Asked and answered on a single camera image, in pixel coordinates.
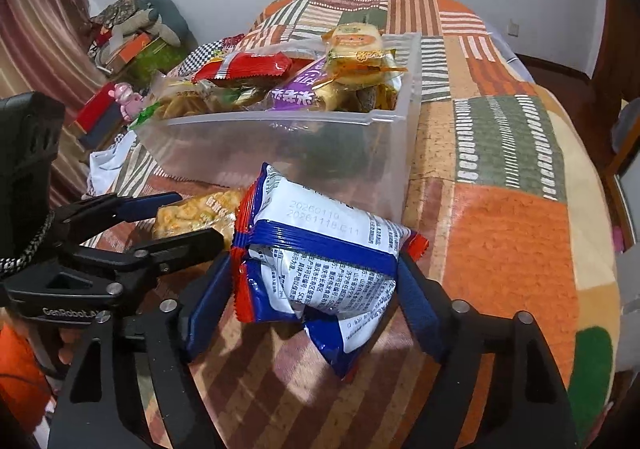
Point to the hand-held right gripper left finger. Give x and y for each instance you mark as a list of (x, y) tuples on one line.
[(200, 310)]

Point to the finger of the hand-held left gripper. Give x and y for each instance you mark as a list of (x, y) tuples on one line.
[(125, 209), (172, 246)]

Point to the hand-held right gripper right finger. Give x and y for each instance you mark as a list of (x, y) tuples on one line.
[(421, 310)]

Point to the orange cracker snack packet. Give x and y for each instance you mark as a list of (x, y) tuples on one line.
[(200, 211)]

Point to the blue white snack packet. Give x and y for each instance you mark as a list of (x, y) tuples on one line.
[(320, 249)]

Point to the green-edged fried stick snack bag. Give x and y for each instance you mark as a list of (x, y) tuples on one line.
[(195, 101)]

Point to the clear plastic storage bin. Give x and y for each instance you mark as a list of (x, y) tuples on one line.
[(310, 144)]

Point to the red snack packet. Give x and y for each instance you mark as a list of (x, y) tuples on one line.
[(245, 66)]

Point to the purple snack packet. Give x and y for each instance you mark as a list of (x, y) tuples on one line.
[(300, 91)]

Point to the orange-print bun packet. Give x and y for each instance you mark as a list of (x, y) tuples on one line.
[(355, 46)]

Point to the person's left forearm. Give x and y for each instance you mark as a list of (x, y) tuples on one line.
[(20, 370)]

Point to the person's left hand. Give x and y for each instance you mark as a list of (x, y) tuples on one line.
[(65, 347)]

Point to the white plastic bag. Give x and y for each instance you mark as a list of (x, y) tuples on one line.
[(107, 160)]

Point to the red black box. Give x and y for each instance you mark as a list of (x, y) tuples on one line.
[(95, 115)]

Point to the pink toy figure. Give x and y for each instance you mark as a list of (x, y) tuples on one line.
[(125, 99)]

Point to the striped curtain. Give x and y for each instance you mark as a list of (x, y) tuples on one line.
[(40, 29)]

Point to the orange and green boxes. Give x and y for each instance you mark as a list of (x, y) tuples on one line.
[(140, 53)]

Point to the brown wooden door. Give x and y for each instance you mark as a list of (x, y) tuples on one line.
[(614, 29)]

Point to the white wall socket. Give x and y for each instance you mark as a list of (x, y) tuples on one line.
[(513, 27)]

